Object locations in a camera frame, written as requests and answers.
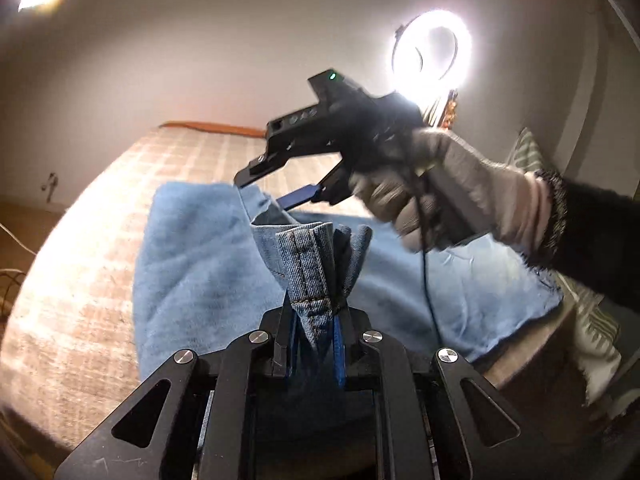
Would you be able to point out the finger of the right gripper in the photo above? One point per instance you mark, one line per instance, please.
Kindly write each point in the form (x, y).
(258, 168)
(310, 193)

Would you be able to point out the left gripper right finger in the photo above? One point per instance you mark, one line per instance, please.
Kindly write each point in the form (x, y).
(355, 350)

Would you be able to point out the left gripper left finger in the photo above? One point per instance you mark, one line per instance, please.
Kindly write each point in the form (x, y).
(280, 325)

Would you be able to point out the blue denim pants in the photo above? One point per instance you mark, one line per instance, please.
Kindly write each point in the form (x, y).
(216, 258)

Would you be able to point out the black sleeved right forearm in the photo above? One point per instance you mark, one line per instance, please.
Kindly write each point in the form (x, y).
(592, 236)

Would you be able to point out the right hand in knit glove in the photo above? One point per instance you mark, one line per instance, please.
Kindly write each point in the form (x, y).
(448, 193)

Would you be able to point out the hanging keys and trinkets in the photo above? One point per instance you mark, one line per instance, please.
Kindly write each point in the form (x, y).
(443, 112)

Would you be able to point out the beige plaid bed blanket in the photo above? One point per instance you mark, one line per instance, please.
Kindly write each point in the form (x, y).
(68, 356)

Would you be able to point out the orange wooden bed frame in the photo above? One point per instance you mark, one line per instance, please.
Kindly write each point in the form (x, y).
(214, 127)

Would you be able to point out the ring light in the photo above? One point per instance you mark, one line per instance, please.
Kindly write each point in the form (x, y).
(431, 56)

